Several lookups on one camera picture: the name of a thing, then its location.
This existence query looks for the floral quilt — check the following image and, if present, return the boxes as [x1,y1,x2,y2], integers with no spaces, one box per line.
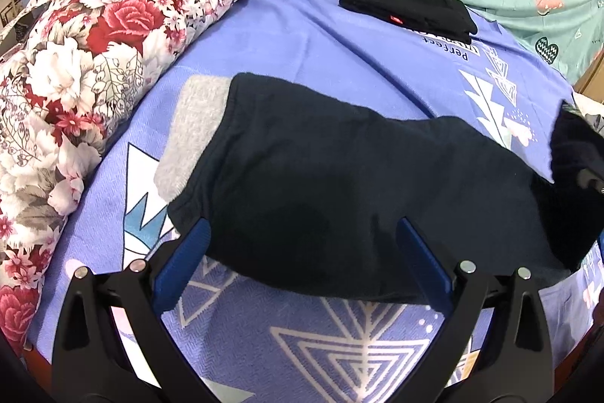
[0,0,282,343]

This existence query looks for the purple printed bed sheet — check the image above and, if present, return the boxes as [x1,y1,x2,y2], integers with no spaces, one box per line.
[23,0,604,403]

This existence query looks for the navy pants with bear print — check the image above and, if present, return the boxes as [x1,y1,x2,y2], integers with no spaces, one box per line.
[155,71,604,306]

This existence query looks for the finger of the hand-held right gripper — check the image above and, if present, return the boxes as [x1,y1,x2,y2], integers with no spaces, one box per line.
[578,167,604,197]

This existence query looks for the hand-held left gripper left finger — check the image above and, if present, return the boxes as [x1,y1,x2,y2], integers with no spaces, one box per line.
[51,219,218,403]

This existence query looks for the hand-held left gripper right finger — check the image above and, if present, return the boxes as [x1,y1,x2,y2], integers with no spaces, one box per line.
[396,216,554,403]

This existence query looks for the black folded pants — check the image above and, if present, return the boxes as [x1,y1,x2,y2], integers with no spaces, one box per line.
[337,0,479,46]

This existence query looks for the wooden display cabinet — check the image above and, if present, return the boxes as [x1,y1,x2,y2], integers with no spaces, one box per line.
[573,52,604,99]

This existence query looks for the white pillow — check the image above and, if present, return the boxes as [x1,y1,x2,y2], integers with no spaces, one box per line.
[572,93,604,120]

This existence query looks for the wooden bed frame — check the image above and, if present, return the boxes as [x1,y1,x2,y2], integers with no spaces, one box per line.
[21,343,57,373]

